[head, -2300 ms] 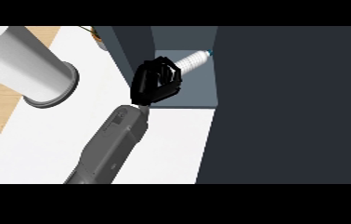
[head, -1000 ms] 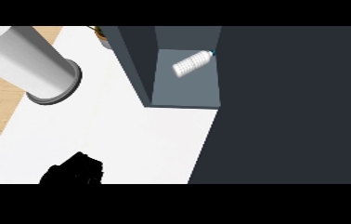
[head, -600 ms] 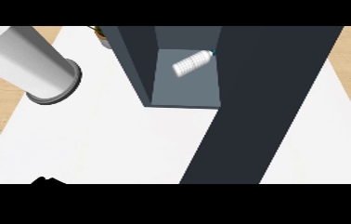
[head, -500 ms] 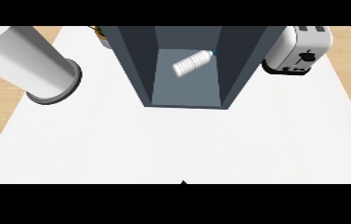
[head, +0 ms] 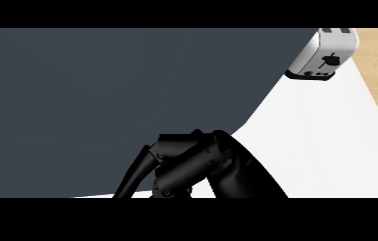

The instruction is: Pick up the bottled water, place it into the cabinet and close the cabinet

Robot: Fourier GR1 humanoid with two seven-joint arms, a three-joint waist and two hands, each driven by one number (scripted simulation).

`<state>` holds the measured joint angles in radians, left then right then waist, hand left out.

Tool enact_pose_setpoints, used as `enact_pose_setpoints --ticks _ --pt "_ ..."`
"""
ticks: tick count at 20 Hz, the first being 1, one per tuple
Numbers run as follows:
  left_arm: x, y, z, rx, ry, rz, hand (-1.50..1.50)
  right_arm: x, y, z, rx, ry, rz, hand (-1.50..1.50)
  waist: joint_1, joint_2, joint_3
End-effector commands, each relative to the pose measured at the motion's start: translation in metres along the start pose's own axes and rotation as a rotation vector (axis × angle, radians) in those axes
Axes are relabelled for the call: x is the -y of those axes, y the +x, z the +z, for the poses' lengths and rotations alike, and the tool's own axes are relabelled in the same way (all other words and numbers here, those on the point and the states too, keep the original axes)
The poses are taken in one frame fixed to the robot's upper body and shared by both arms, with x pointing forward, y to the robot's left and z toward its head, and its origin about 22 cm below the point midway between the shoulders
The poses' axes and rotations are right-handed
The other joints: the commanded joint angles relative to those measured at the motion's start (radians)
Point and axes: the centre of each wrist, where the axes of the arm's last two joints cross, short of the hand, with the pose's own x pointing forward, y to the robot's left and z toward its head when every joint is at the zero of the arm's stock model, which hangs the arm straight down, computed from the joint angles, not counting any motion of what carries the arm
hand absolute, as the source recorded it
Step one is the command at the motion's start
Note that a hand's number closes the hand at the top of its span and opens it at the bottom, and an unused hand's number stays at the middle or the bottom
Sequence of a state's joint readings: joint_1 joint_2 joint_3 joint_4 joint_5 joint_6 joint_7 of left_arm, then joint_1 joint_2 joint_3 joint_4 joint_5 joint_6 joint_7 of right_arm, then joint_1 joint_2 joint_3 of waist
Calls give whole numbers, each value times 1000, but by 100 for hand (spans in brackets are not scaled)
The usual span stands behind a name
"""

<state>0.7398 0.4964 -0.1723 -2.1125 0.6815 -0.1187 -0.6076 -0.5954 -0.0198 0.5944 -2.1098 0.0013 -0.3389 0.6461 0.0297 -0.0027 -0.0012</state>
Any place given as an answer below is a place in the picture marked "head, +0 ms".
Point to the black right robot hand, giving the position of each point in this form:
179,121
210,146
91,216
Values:
197,165

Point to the dark grey cabinet door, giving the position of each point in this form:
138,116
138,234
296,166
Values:
123,101

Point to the white toaster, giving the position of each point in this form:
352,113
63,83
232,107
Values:
326,53

